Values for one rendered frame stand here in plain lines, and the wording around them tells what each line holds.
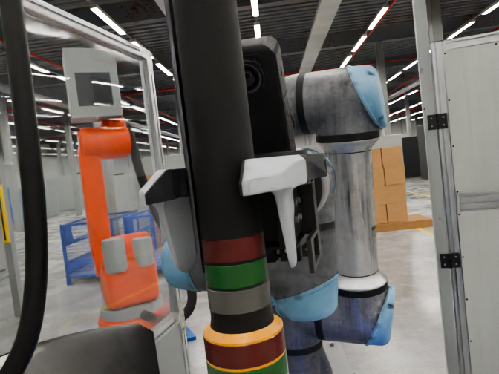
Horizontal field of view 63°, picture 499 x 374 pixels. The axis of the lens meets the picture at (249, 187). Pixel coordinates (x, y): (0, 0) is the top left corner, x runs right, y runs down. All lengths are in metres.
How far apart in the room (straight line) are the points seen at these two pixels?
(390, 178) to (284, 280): 7.89
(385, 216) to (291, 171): 8.20
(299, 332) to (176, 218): 0.67
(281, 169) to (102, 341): 0.25
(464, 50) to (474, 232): 0.80
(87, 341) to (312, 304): 0.23
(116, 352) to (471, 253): 1.85
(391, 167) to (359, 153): 7.57
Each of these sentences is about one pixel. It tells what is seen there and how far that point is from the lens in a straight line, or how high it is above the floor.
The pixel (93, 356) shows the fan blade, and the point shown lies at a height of 1.41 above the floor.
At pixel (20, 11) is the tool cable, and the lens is 0.22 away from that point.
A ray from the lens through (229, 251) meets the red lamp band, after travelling 0.20.
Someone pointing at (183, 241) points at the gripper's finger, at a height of 1.52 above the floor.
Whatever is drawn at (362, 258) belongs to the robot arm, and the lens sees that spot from 0.81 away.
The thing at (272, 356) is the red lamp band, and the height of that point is 1.46.
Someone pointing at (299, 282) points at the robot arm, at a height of 1.42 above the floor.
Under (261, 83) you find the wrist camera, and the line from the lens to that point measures 0.30.
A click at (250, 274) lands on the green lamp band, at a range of 0.21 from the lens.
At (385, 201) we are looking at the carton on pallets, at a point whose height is 0.56.
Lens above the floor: 1.55
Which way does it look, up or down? 3 degrees down
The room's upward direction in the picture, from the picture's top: 7 degrees counter-clockwise
